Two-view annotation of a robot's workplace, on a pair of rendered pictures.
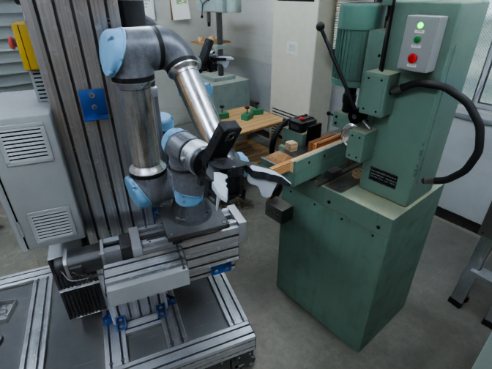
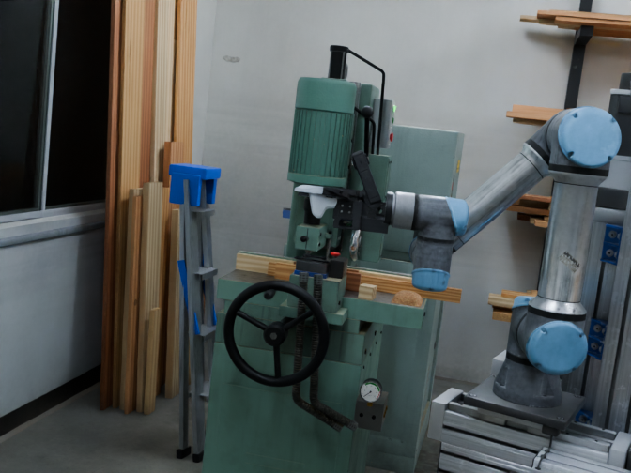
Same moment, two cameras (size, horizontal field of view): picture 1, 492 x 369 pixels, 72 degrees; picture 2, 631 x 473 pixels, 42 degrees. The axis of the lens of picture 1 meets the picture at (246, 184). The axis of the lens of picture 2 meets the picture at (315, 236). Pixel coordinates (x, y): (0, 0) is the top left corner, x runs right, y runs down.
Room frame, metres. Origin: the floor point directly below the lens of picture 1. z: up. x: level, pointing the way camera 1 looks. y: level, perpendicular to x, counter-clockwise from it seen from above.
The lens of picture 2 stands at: (3.04, 1.44, 1.36)
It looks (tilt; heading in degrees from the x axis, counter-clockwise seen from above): 8 degrees down; 230
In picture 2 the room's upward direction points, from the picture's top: 6 degrees clockwise
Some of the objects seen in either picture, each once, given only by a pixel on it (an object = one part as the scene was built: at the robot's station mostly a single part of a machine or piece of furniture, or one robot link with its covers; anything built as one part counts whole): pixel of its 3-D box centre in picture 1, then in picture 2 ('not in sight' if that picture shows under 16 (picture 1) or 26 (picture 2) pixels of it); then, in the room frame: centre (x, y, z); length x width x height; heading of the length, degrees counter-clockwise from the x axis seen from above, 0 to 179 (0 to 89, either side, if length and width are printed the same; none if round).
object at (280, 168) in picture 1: (318, 153); (362, 282); (1.38, -0.32, 0.92); 0.59 x 0.02 x 0.04; 130
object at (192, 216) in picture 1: (190, 203); not in sight; (1.05, 0.20, 0.87); 0.15 x 0.15 x 0.10
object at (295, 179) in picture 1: (313, 149); (321, 299); (1.53, -0.33, 0.87); 0.61 x 0.30 x 0.06; 130
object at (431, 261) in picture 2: not in sight; (431, 262); (1.79, 0.31, 1.12); 0.11 x 0.08 x 0.11; 48
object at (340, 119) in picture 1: (349, 122); (312, 238); (1.48, -0.47, 1.03); 0.14 x 0.07 x 0.09; 40
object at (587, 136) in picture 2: not in sight; (566, 240); (1.60, 0.50, 1.19); 0.15 x 0.12 x 0.55; 48
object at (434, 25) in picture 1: (421, 43); (382, 124); (1.16, -0.55, 1.40); 0.10 x 0.06 x 0.16; 40
